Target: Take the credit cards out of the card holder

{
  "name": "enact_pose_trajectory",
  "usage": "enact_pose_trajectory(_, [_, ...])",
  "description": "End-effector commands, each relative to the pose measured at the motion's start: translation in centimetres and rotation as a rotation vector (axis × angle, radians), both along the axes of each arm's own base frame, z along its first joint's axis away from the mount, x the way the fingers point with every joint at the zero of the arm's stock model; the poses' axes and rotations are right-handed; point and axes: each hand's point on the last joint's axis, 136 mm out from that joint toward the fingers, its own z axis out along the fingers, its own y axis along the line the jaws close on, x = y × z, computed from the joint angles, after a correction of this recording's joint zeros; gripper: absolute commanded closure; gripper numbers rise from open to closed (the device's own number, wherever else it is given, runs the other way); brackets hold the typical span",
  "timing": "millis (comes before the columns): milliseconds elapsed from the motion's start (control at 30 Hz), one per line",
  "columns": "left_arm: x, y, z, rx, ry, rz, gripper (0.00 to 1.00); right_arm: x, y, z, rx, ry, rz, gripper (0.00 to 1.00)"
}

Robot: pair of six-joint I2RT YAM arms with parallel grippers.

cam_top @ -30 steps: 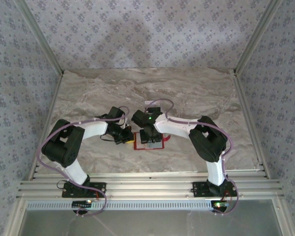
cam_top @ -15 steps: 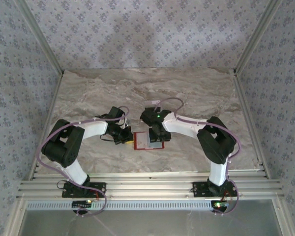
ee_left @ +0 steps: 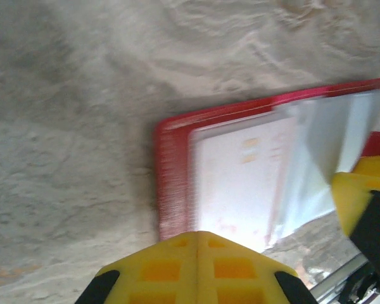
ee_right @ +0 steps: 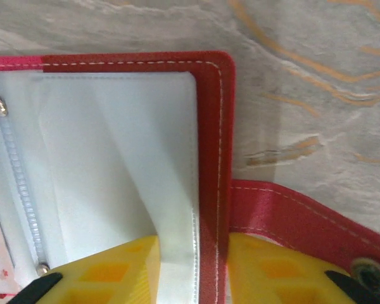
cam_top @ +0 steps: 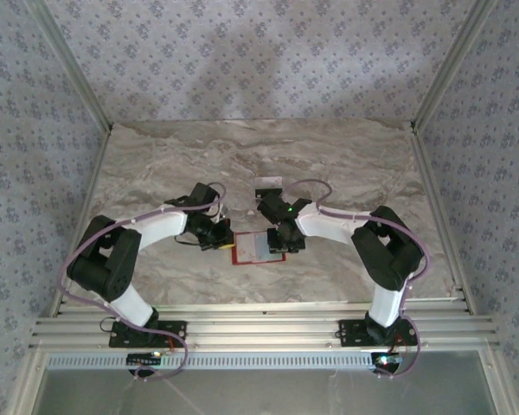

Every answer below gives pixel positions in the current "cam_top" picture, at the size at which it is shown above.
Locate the pale blue credit card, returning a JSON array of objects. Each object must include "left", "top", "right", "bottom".
[{"left": 251, "top": 235, "right": 272, "bottom": 260}]

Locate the red leather card holder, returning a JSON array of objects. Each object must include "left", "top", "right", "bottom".
[{"left": 231, "top": 232, "right": 288, "bottom": 265}]

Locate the grey metal panel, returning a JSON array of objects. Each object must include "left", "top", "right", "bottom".
[{"left": 34, "top": 367, "right": 498, "bottom": 415}]

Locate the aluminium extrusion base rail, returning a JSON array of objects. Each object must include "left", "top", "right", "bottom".
[{"left": 28, "top": 300, "right": 501, "bottom": 352}]

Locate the grey slotted cable duct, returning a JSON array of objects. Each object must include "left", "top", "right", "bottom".
[{"left": 45, "top": 350, "right": 380, "bottom": 372}]

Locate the aluminium table side rail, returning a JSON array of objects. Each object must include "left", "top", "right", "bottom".
[
  {"left": 408, "top": 123, "right": 477, "bottom": 316},
  {"left": 47, "top": 127, "right": 113, "bottom": 319}
]

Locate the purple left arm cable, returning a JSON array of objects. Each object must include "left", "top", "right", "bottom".
[{"left": 59, "top": 181, "right": 226, "bottom": 384}]

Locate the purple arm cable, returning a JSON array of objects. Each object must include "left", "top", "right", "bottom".
[
  {"left": 283, "top": 179, "right": 433, "bottom": 381},
  {"left": 59, "top": 181, "right": 226, "bottom": 384}
]

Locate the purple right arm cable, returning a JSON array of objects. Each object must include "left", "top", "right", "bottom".
[{"left": 283, "top": 179, "right": 433, "bottom": 381}]

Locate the aluminium frame post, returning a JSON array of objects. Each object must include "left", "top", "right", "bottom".
[
  {"left": 25, "top": 0, "right": 114, "bottom": 133},
  {"left": 409, "top": 0, "right": 498, "bottom": 133}
]

